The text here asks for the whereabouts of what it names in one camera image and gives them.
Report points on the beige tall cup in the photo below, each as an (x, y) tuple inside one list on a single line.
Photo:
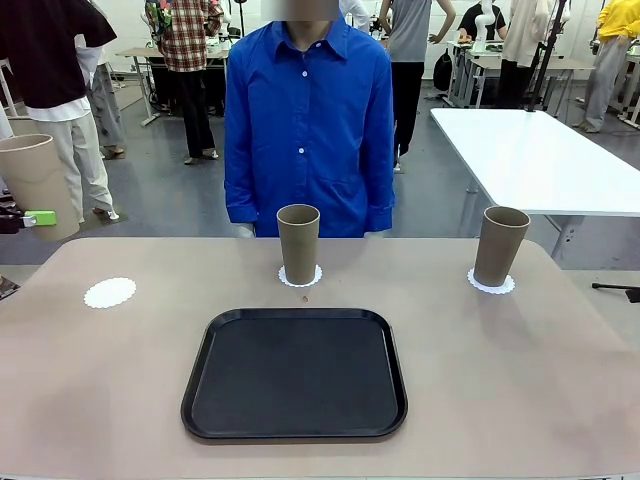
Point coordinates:
[(299, 245), (35, 175), (500, 250)]

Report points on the white table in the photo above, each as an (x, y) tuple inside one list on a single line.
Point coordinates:
[(525, 160)]

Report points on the person in plaid shirt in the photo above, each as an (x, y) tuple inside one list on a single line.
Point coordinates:
[(185, 40)]

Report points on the black backpack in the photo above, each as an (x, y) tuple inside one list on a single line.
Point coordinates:
[(442, 70)]

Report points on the seated person black shirt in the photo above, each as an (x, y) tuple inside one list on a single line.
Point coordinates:
[(470, 22)]

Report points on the grey background desk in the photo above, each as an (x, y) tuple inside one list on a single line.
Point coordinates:
[(480, 60)]

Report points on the person black top white trousers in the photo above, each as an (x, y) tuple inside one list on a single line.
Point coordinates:
[(50, 60)]

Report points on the beige background desk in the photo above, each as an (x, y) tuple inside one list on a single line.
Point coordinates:
[(145, 51)]

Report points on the person's left forearm blue sleeve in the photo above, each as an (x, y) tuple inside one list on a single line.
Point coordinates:
[(382, 205)]

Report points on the black rod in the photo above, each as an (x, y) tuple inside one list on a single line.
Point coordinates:
[(612, 286)]

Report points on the person's right forearm blue sleeve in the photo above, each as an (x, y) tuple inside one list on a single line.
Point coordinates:
[(240, 200)]

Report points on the white scalloped paper coaster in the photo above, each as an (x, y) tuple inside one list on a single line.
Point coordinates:
[(299, 286), (110, 293), (492, 290)]

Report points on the black plastic tray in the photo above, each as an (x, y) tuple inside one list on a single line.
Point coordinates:
[(295, 380)]

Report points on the person grey shirt black trousers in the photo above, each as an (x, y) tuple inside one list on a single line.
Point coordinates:
[(405, 35)]

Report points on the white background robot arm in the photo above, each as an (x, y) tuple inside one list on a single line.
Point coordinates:
[(482, 30)]

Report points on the person in grey trousers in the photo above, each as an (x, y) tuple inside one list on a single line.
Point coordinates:
[(105, 110)]

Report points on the black stand pole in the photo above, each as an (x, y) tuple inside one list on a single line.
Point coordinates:
[(547, 55)]

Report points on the person in cream top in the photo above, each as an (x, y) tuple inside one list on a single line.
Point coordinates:
[(525, 30)]

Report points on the dark patterned board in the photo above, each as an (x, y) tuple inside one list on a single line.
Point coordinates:
[(7, 287)]

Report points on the person in yellow top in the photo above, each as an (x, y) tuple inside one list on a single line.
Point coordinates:
[(617, 20)]

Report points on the person in blue shirt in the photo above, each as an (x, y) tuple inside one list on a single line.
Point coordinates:
[(305, 125)]

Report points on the person in white shirt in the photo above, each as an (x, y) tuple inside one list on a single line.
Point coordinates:
[(352, 12)]

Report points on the white cylindrical appliance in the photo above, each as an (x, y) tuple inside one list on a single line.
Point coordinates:
[(4, 125)]

